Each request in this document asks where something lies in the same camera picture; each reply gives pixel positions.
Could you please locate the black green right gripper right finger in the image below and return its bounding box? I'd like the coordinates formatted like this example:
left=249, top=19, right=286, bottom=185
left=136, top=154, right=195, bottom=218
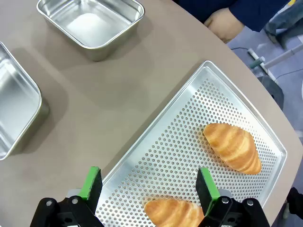
left=195, top=167, right=270, bottom=227

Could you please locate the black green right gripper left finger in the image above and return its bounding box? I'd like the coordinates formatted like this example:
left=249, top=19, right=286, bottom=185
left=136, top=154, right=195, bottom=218
left=29, top=166, right=105, bottom=227

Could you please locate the golden croissant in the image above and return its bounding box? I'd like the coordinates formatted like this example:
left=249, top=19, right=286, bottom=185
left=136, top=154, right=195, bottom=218
left=143, top=198, right=205, bottom=227
left=203, top=122, right=262, bottom=175

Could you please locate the person's left forearm navy sleeve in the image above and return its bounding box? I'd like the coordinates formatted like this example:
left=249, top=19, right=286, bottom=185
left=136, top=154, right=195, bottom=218
left=228, top=0, right=293, bottom=33

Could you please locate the steel container with lid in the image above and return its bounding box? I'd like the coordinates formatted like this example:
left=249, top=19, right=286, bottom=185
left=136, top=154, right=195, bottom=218
left=0, top=42, right=50, bottom=161

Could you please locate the steel container without lid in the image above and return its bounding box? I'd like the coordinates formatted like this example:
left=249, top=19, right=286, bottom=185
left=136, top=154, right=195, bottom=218
left=36, top=0, right=145, bottom=62

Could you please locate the person's left hand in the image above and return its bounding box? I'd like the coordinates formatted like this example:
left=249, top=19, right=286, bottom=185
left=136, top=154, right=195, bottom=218
left=204, top=10, right=244, bottom=44

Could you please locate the perforated aluminium baking tray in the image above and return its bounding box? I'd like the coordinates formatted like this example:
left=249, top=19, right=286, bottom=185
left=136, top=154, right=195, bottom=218
left=94, top=60, right=288, bottom=227

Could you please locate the black floor base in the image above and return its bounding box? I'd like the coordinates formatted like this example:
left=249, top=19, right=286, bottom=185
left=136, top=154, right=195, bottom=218
left=259, top=75, right=285, bottom=110

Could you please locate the person in navy jacket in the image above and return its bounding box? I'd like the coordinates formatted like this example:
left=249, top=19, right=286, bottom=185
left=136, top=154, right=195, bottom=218
left=172, top=0, right=234, bottom=24

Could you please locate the white metal tube frame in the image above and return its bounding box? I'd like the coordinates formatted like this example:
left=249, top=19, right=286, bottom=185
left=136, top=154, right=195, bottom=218
left=247, top=44, right=303, bottom=74

